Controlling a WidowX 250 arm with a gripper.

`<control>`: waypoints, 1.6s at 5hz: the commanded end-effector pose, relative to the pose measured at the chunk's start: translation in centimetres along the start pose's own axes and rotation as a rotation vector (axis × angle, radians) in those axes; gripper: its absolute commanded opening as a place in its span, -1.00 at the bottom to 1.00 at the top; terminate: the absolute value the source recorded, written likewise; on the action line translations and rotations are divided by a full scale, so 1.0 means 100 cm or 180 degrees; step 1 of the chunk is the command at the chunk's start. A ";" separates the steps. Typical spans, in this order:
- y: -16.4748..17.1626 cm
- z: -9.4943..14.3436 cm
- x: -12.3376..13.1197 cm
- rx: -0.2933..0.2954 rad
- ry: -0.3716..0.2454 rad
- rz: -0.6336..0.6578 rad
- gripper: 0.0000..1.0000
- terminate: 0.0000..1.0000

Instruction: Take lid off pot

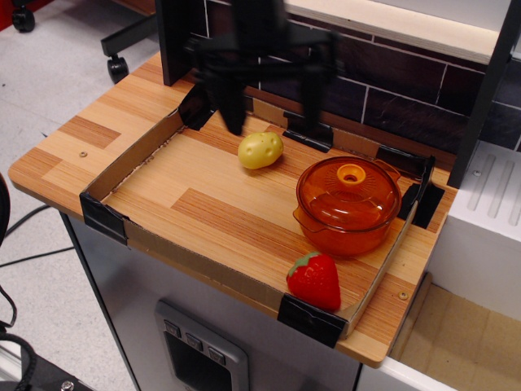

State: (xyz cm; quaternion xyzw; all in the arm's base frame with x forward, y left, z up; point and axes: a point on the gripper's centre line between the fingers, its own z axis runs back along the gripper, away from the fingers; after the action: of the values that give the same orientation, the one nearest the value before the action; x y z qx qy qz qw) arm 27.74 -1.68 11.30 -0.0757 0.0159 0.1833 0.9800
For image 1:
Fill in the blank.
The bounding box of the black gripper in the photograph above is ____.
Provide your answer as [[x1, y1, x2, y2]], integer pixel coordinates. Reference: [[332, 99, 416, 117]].
[[186, 1, 338, 135]]

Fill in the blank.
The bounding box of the cardboard fence with black tape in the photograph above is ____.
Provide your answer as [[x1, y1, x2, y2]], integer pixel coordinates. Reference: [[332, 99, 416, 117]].
[[80, 100, 455, 351]]

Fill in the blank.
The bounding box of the yellow toy potato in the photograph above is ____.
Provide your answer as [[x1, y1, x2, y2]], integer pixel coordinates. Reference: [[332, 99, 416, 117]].
[[238, 132, 284, 169]]

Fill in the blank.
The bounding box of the black floor cable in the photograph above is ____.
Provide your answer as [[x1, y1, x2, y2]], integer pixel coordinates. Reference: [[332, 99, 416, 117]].
[[0, 203, 75, 270]]

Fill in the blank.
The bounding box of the orange transparent pot lid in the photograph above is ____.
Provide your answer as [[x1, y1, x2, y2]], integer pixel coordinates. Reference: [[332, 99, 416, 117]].
[[294, 156, 402, 233]]

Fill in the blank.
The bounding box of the white toy sink unit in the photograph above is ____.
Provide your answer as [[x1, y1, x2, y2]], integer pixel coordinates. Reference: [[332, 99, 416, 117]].
[[428, 142, 520, 319]]

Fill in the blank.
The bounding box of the dark right upright post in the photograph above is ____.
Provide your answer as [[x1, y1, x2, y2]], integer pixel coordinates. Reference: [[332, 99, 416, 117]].
[[447, 0, 520, 188]]

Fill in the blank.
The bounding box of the grey toy oven panel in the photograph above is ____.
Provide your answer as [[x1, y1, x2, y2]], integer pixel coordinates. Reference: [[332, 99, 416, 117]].
[[155, 301, 250, 391]]

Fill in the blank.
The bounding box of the dark upright post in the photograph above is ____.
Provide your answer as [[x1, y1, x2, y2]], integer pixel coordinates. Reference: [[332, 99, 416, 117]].
[[155, 0, 207, 86], [447, 0, 520, 188]]

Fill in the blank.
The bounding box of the dark left upright post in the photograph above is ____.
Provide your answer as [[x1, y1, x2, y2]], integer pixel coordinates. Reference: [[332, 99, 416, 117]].
[[155, 0, 207, 86]]

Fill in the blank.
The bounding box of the orange transparent plastic pot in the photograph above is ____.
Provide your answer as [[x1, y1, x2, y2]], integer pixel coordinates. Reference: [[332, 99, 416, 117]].
[[291, 158, 403, 258]]

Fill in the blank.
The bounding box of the black office chair base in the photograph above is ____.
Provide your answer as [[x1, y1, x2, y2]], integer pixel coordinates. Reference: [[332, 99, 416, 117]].
[[101, 14, 157, 84]]

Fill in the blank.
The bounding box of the white upper shelf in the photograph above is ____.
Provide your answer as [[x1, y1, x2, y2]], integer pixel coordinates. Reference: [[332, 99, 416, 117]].
[[286, 0, 499, 64]]

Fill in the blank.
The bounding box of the red toy strawberry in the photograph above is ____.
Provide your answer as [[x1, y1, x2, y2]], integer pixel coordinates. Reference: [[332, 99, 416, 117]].
[[286, 253, 341, 311]]

